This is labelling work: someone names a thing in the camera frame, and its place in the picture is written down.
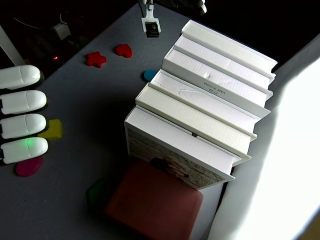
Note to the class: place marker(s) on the white frame bar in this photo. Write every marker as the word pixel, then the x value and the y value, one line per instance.
pixel 11 47

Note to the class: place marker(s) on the white book with edge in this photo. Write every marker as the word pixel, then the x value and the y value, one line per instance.
pixel 190 97

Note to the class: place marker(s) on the yellow toy block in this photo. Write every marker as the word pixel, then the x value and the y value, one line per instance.
pixel 53 130

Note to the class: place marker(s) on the plain white book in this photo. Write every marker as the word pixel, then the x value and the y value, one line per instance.
pixel 225 43
pixel 212 56

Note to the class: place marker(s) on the grey table cloth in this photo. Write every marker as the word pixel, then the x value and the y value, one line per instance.
pixel 75 112

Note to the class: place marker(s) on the green toy block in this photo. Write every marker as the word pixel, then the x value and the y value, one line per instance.
pixel 96 195

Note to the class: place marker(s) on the small black camera white mount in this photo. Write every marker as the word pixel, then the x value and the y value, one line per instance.
pixel 151 28

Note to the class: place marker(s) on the magenta oval toy block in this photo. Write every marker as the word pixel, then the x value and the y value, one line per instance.
pixel 28 167

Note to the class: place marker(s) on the small red indicator light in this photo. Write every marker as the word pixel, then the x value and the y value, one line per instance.
pixel 55 58

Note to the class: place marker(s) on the white book with photo cover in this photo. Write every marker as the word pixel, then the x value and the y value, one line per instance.
pixel 175 140

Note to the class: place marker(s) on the dark red box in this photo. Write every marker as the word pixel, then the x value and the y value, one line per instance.
pixel 155 205

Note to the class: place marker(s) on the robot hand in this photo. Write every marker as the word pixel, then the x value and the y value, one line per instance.
pixel 201 5
pixel 22 102

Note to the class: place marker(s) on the blue toy block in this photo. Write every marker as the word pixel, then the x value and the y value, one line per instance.
pixel 149 75

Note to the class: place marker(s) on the white power adapter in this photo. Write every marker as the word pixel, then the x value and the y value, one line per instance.
pixel 60 30

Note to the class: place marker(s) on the red heart toy block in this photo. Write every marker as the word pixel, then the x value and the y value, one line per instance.
pixel 123 50

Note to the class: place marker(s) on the white book Made in China print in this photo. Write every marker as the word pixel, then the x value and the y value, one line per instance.
pixel 200 72

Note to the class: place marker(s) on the cream white book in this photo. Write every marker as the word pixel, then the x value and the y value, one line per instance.
pixel 190 117

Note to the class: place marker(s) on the red star toy block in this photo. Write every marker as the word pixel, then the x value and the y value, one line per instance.
pixel 96 59

